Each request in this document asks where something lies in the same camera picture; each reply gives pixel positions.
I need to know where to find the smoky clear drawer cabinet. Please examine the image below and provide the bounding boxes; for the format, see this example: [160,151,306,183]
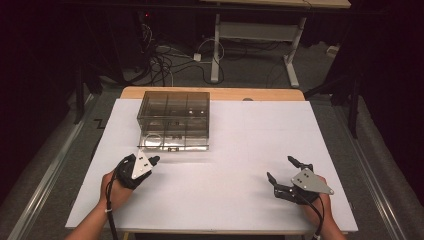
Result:
[136,90,211,153]

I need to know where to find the metal floor rail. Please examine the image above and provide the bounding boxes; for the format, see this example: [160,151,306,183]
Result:
[333,105,416,240]
[6,94,97,240]

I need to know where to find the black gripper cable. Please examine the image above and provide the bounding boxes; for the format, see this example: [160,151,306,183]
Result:
[293,191,326,240]
[104,159,120,240]

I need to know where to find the person's left hand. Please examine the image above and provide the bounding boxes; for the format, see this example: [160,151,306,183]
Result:
[99,168,135,212]

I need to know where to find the tangle of floor cables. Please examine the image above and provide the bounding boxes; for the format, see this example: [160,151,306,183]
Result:
[138,19,228,87]

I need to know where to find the pale round ring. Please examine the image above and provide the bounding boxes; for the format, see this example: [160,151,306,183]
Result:
[143,132,163,148]

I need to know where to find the wooden table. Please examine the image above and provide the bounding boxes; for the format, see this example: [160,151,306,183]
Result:
[119,86,349,240]

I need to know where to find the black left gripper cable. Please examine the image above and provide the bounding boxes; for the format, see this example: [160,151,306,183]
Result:
[104,159,120,240]

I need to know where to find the white-framed desk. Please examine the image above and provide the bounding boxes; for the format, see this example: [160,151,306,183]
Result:
[199,0,353,89]

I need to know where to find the black metal stand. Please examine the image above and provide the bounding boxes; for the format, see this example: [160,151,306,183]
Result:
[73,61,105,125]
[303,74,363,140]

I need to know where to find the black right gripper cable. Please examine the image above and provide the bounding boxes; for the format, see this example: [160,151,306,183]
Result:
[293,191,326,240]

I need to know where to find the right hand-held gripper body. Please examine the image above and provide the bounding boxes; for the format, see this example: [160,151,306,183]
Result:
[273,162,335,205]

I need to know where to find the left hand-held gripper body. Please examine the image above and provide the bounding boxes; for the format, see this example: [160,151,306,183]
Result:
[114,148,158,191]

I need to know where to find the person's right hand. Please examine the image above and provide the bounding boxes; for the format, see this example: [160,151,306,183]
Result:
[301,193,335,230]

